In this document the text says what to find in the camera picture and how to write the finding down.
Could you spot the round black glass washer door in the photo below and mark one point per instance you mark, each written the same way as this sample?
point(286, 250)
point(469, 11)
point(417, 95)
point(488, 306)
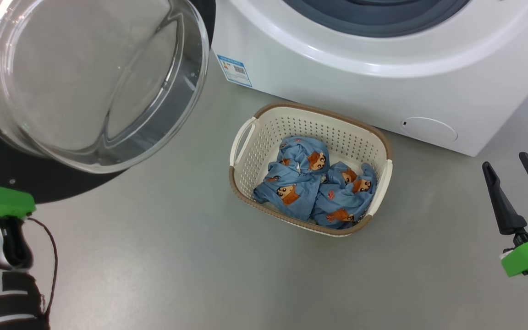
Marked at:
point(85, 68)

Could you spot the cream perforated laundry basket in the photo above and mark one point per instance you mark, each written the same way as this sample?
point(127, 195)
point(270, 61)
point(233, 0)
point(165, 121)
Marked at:
point(337, 133)

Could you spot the blue cartoon print garment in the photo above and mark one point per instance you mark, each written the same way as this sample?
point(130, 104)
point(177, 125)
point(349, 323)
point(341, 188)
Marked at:
point(346, 201)
point(291, 188)

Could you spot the blue energy label sticker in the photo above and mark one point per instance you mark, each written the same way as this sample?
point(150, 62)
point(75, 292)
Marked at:
point(234, 71)

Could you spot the white front-load washing machine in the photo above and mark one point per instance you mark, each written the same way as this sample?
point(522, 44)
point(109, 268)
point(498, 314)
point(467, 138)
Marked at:
point(383, 91)

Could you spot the round white filter cover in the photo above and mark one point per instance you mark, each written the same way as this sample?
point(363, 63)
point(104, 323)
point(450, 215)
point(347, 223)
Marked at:
point(429, 129)

